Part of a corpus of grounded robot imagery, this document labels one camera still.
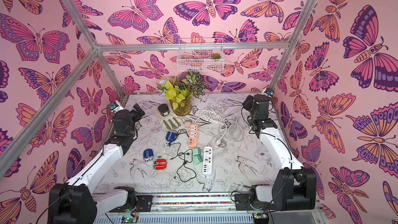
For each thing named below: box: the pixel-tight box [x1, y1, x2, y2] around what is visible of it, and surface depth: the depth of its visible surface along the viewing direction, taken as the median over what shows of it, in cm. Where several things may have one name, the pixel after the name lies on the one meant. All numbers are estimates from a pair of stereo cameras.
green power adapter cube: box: [192, 147, 203, 165], surface depth 88 cm
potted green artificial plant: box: [156, 71, 206, 117], surface depth 97 cm
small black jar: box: [157, 103, 170, 117], surface depth 108 cm
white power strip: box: [202, 146, 213, 175], surface depth 87 cm
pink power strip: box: [188, 123, 199, 149], surface depth 97 cm
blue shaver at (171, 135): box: [165, 130, 177, 142], surface depth 97 cm
